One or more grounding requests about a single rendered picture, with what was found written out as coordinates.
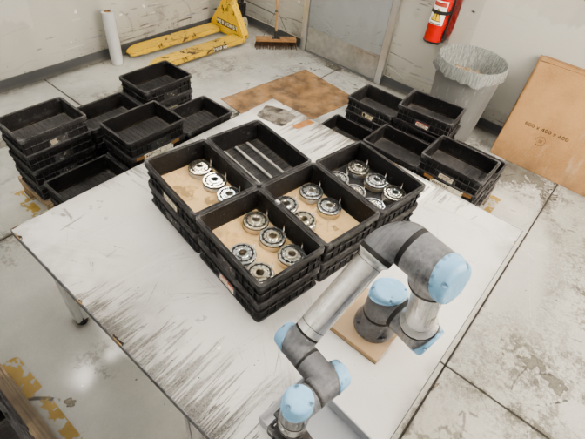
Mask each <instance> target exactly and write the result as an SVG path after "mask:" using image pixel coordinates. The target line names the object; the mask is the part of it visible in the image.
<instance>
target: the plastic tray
mask: <svg viewBox="0 0 585 439"><path fill-rule="evenodd" d="M303 381H304V379H303V377H300V378H299V379H298V380H297V381H296V382H295V383H294V384H301V383H302V382H303ZM294 384H293V385H294ZM282 396H283V395H282ZM282 396H281V397H280V398H279V399H278V400H277V401H276V402H274V403H273V404H272V405H271V406H270V407H269V408H268V409H267V410H266V411H265V412H264V413H263V414H262V415H260V416H259V424H260V425H261V426H262V427H263V429H264V430H265V431H266V432H267V426H268V425H269V424H270V423H271V422H272V421H273V420H274V419H275V416H274V415H273V413H274V412H275V411H277V410H278V409H279V408H280V401H281V398H282ZM306 430H307V431H308V432H309V434H310V435H311V437H312V438H313V439H372V438H371V437H370V436H369V435H368V434H367V433H366V432H365V431H364V430H363V429H362V428H361V427H360V426H359V425H358V424H357V423H356V422H355V421H354V420H353V419H352V418H351V417H350V416H349V415H348V414H347V413H346V412H345V411H344V410H343V409H342V408H341V407H340V406H339V405H338V404H337V403H336V402H335V401H334V400H332V401H330V402H329V403H328V404H327V405H326V406H325V407H324V408H322V409H321V410H320V411H319V412H318V413H316V414H315V415H314V416H313V417H311V418H310V419H309V422H308V424H307V428H306Z"/></svg>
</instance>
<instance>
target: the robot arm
mask: <svg viewBox="0 0 585 439"><path fill-rule="evenodd" d="M393 264H394V265H396V266H397V267H398V268H399V269H400V270H401V271H402V272H404V273H405V274H406V275H407V284H408V286H409V288H410V290H411V293H410V296H409V298H408V297H407V288H406V286H405V285H404V284H403V283H402V282H401V281H399V280H397V279H395V278H391V277H390V278H387V277H383V278H379V279H377V280H376V281H375V282H374V283H373V284H372V286H371V287H370V288H369V291H368V295H367V298H366V301H365V304H364V305H363V306H361V307H360V308H359V309H358V310H357V312H356V314H355V316H354V319H353V325H354V327H355V330H356V332H357V333H358V334H359V336H360V337H362V338H363V339H364V340H366V341H369V342H371V343H384V342H387V341H389V340H390V339H391V338H392V337H393V334H396V335H397V336H398V337H399V338H400V339H401V340H402V341H403V342H404V343H405V344H406V345H407V346H408V347H409V349H410V350H411V351H413V352H415V353H416V354H417V355H422V354H423V353H425V352H426V351H427V350H428V349H429V348H430V347H431V346H432V345H433V344H434V343H435V342H436V341H437V340H438V339H440V338H441V337H442V335H444V330H443V329H442V327H441V326H440V325H439V319H438V316H437V315H438V313H439V311H440V307H441V304H442V305H444V304H448V303H449V302H451V301H453V300H454V299H455V298H456V297H457V296H458V295H459V294H460V293H461V292H462V290H463V289H464V288H465V286H466V284H467V283H468V282H469V279H470V277H471V274H472V268H471V266H470V264H469V263H468V262H467V261H466V260H464V258H463V257H462V256H461V255H460V254H458V253H456V252H455V251H454V250H453V249H451V248H450V247H449V246H447V245H446V244H445V243H443V242H442V241H441V240H439V239H438V238H437V237H436V236H434V235H433V234H432V233H430V232H429V231H428V230H427V229H426V228H425V227H424V226H422V225H420V224H418V223H416V222H412V221H405V220H403V221H396V222H392V223H389V224H386V225H384V226H381V227H379V228H377V229H376V230H374V231H373V232H371V233H370V234H369V235H367V236H366V237H365V239H364V240H363V241H362V242H361V243H360V250H359V251H358V253H357V254H356V255H355V256H354V257H353V259H352V260H351V261H350V262H349V263H348V264H347V265H346V267H345V268H344V269H343V270H342V271H341V272H340V274H339V275H338V276H337V277H336V278H335V279H334V281H333V282H332V283H331V284H330V285H329V286H328V288H327V289H326V290H325V291H324V292H323V293H322V295H321V296H320V297H319V298H318V299H317V300H316V301H315V302H314V303H313V304H312V305H311V306H310V308H309V309H308V310H307V311H306V312H305V313H304V315H303V316H302V317H301V318H300V319H299V321H298V322H297V323H295V322H293V321H288V322H287V323H285V324H284V325H283V326H282V327H280V328H279V329H278V330H277V332H276V333H275V335H274V341H275V343H276V344H277V345H278V347H279V348H280V351H281V353H282V354H284V355H285V356H286V358H287V359H288V360H289V361H290V363H291V364H292V365H293V366H294V367H295V368H296V369H297V371H298V372H299V374H300V375H301V376H302V377H303V379H304V381H303V382H302V383H301V384H294V385H292V386H290V387H289V388H288V389H287V390H286V391H285V393H284V394H283V396H282V398H281V401H280V408H279V409H278V410H277V411H275V412H274V413H273V415H274V416H275V419H274V420H273V421H272V422H271V423H270V424H269V425H268V426H267V432H266V433H267V434H268V435H269V436H270V437H271V438H272V439H313V438H312V437H311V435H310V434H309V432H308V431H307V430H306V428H307V424H308V422H309V419H310V418H311V417H313V416H314V415H315V414H316V413H318V412H319V411H320V410H321V409H322V408H324V407H325V406H326V405H327V404H328V403H329V402H330V401H332V400H333V399H334V398H335V397H336V396H338V395H340V394H341V392H342V391H344V390H345V389H346V388H347V387H348V386H349V385H350V384H351V376H350V373H349V371H348V369H347V368H346V366H345V365H344V364H343V363H342V362H340V361H339V360H336V359H334V360H332V361H328V360H327V359H326V358H325V357H324V356H323V354H322V353H321V352H320V351H319V350H318V349H317V348H316V347H315V345H316V344H317V343H318V342H319V340H320V339H321V338H322V337H323V336H324V335H325V334H326V332H327V331H328V330H329V329H330V328H331V327H332V326H333V324H334V323H335V322H336V321H337V320H338V319H339V318H340V317H341V315H343V313H345V311H346V310H347V309H348V308H349V307H350V306H351V305H352V304H353V303H354V302H355V300H356V299H357V298H358V297H359V296H360V295H361V294H362V293H363V291H364V290H365V289H366V288H367V287H368V286H369V285H370V283H371V282H372V281H373V280H374V279H375V278H376V277H377V276H378V274H379V273H380V272H381V271H382V270H388V269H389V268H390V267H391V266H392V265H393ZM269 430H270V431H271V433H272V435H271V434H270V433H269Z"/></svg>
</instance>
